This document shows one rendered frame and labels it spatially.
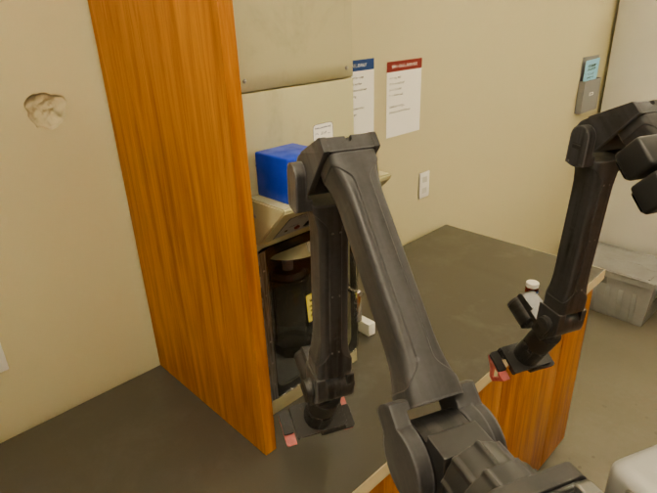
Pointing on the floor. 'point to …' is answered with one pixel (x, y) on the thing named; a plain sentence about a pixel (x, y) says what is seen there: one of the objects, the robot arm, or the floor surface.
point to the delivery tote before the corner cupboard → (625, 284)
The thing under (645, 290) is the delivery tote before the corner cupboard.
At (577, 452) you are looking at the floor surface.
